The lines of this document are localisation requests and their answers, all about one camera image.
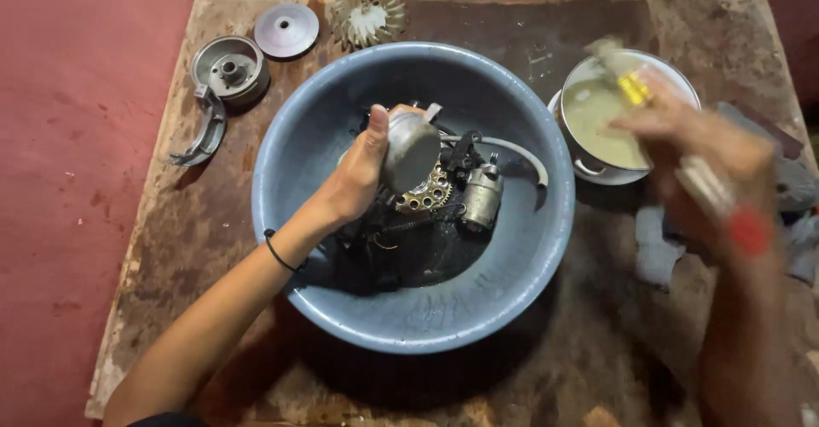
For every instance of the person's right hand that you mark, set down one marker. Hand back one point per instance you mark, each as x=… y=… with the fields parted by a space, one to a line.
x=694 y=158

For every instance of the person's left hand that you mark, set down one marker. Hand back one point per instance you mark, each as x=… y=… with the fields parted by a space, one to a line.
x=353 y=177

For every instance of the grey metal cylinder part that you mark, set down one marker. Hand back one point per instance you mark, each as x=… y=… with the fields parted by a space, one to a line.
x=409 y=147

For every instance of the black metal spring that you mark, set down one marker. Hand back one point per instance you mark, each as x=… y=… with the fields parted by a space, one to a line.
x=409 y=223

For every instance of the gold sprocket gear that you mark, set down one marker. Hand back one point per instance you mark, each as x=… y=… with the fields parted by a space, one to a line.
x=427 y=193

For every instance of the grey rag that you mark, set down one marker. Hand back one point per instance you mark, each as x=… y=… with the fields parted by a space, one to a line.
x=736 y=222

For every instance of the red wrist band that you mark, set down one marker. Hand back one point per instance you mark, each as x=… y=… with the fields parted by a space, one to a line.
x=750 y=230

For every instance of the white pot with liquid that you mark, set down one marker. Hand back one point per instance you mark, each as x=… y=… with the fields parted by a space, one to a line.
x=598 y=126

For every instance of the black wrist band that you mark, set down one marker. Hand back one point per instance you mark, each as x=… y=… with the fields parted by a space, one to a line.
x=276 y=255

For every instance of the grey starter motor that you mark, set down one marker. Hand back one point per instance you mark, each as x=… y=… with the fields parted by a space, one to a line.
x=481 y=198

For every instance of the blue plastic basin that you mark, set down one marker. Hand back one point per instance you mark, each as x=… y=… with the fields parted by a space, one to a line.
x=416 y=299

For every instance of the curved metal brake shoe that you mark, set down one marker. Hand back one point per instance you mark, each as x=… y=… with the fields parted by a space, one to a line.
x=206 y=134

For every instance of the metal clutch drum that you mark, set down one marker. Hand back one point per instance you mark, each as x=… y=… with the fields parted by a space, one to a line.
x=231 y=72

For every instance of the round metal pulley disc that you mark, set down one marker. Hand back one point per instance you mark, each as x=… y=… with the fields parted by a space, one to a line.
x=286 y=30

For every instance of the white cooling fan wheel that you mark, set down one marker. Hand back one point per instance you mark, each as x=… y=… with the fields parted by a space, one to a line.
x=367 y=16

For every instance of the black metal bracket part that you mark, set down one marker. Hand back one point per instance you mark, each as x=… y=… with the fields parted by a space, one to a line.
x=464 y=150

